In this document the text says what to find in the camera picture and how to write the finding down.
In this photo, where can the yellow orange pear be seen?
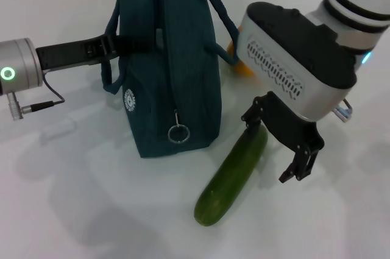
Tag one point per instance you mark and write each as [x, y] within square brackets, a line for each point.
[243, 70]

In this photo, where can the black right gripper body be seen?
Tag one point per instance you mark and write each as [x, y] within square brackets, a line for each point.
[289, 131]

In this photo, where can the dark teal insulated lunch bag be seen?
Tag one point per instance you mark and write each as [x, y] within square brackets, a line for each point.
[182, 88]

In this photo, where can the green cucumber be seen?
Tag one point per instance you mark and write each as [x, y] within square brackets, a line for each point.
[225, 179]

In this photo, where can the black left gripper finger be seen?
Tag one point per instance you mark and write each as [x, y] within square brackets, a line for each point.
[134, 49]
[134, 41]

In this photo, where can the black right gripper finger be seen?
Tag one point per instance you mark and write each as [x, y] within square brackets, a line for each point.
[301, 164]
[253, 119]

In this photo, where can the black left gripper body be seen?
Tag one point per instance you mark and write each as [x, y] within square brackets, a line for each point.
[67, 53]

